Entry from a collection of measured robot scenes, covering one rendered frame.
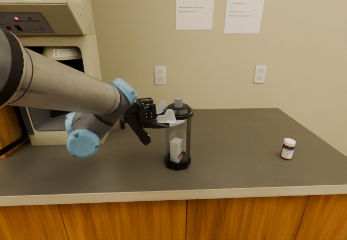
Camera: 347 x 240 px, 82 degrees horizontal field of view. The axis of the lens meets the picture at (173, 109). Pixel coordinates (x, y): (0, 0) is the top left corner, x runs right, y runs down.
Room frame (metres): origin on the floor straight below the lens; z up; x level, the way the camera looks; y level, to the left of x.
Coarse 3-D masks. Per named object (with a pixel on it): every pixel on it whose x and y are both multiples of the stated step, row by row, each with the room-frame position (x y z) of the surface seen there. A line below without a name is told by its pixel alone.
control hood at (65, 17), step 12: (0, 0) 0.67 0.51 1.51; (12, 0) 0.67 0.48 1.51; (24, 0) 0.67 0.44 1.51; (36, 0) 0.67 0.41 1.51; (48, 0) 0.67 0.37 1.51; (48, 12) 0.69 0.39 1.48; (60, 12) 0.69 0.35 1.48; (72, 12) 0.70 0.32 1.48; (60, 24) 0.73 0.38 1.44; (72, 24) 0.73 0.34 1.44; (84, 24) 0.78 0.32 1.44
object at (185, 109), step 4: (176, 100) 0.64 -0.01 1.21; (180, 100) 0.64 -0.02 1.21; (172, 104) 0.67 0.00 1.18; (176, 104) 0.64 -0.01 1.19; (180, 104) 0.64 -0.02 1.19; (184, 104) 0.67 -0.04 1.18; (168, 108) 0.63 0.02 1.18; (172, 108) 0.63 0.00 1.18; (176, 108) 0.63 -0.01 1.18; (180, 108) 0.63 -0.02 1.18; (184, 108) 0.63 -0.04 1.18; (188, 108) 0.63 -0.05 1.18; (176, 112) 0.61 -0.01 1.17; (180, 112) 0.61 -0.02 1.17; (184, 112) 0.61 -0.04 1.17; (188, 112) 0.62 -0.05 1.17
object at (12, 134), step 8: (0, 112) 0.68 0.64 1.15; (8, 112) 0.71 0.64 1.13; (0, 120) 0.67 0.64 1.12; (8, 120) 0.70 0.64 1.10; (16, 120) 0.72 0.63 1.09; (0, 128) 0.66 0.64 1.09; (8, 128) 0.68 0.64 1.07; (16, 128) 0.71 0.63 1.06; (0, 136) 0.65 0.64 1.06; (8, 136) 0.67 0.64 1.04; (16, 136) 0.70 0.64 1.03; (0, 144) 0.64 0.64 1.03; (8, 144) 0.66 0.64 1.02
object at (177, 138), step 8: (192, 112) 0.63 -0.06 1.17; (168, 128) 0.62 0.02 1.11; (176, 128) 0.61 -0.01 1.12; (184, 128) 0.61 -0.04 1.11; (168, 136) 0.62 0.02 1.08; (176, 136) 0.61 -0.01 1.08; (184, 136) 0.61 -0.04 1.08; (168, 144) 0.62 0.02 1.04; (176, 144) 0.61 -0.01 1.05; (184, 144) 0.61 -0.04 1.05; (168, 152) 0.62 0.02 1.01; (176, 152) 0.61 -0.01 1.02; (184, 152) 0.61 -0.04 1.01; (168, 160) 0.62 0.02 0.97; (176, 160) 0.61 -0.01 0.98; (184, 160) 0.61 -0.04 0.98
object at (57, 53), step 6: (48, 48) 0.82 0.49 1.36; (54, 48) 0.81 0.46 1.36; (60, 48) 0.81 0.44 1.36; (66, 48) 0.82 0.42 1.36; (72, 48) 0.84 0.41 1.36; (78, 48) 0.87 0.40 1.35; (42, 54) 0.83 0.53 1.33; (48, 54) 0.80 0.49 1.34; (54, 54) 0.80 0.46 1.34; (60, 54) 0.80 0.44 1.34; (66, 54) 0.81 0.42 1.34; (72, 54) 0.83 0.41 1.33; (78, 54) 0.85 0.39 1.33
